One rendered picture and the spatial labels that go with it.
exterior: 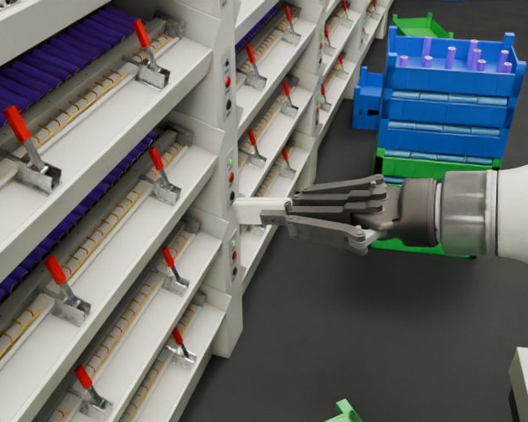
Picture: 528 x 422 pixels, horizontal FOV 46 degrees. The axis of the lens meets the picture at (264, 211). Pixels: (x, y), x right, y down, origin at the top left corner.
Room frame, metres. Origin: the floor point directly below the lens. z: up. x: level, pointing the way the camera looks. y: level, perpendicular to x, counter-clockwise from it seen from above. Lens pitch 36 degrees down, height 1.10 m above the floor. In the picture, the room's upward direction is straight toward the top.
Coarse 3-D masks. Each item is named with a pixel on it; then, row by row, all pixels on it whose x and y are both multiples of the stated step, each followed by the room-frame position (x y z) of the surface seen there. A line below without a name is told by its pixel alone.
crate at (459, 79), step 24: (408, 48) 1.53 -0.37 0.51; (432, 48) 1.52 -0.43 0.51; (456, 48) 1.51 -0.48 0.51; (480, 48) 1.50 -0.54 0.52; (504, 48) 1.47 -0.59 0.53; (408, 72) 1.34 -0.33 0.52; (432, 72) 1.33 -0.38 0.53; (456, 72) 1.32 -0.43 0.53; (480, 72) 1.31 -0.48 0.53; (504, 96) 1.30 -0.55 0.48
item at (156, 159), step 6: (150, 150) 0.80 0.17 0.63; (156, 150) 0.81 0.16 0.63; (150, 156) 0.80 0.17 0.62; (156, 156) 0.80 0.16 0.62; (156, 162) 0.80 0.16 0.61; (162, 162) 0.81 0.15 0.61; (156, 168) 0.80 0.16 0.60; (162, 168) 0.81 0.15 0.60; (162, 174) 0.80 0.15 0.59; (162, 186) 0.80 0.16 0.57; (168, 186) 0.80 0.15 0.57
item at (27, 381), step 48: (192, 144) 0.96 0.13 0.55; (144, 192) 0.80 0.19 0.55; (192, 192) 0.84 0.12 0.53; (96, 240) 0.68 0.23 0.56; (144, 240) 0.70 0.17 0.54; (48, 288) 0.58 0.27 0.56; (96, 288) 0.60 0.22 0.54; (48, 336) 0.51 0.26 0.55; (0, 384) 0.44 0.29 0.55; (48, 384) 0.46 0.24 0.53
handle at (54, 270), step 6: (48, 258) 0.56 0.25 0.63; (54, 258) 0.56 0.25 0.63; (48, 264) 0.55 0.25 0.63; (54, 264) 0.55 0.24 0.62; (54, 270) 0.55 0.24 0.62; (60, 270) 0.55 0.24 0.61; (54, 276) 0.55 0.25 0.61; (60, 276) 0.55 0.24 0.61; (60, 282) 0.55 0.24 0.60; (66, 282) 0.55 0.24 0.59; (66, 288) 0.55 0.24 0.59; (66, 294) 0.55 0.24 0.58; (72, 294) 0.55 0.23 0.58; (66, 300) 0.55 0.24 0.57; (72, 300) 0.55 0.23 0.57
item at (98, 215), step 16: (160, 144) 0.90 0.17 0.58; (144, 160) 0.85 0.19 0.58; (128, 176) 0.80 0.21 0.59; (112, 192) 0.76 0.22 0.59; (128, 192) 0.79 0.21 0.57; (96, 208) 0.72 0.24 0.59; (112, 208) 0.74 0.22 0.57; (80, 224) 0.68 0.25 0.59; (96, 224) 0.70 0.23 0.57; (64, 240) 0.64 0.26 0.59; (80, 240) 0.66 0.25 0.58; (64, 256) 0.62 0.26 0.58; (32, 272) 0.58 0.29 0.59; (48, 272) 0.58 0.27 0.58; (16, 288) 0.55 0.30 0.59; (32, 288) 0.56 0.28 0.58; (16, 304) 0.53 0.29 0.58; (0, 320) 0.50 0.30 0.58; (0, 336) 0.50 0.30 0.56; (0, 352) 0.47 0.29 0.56
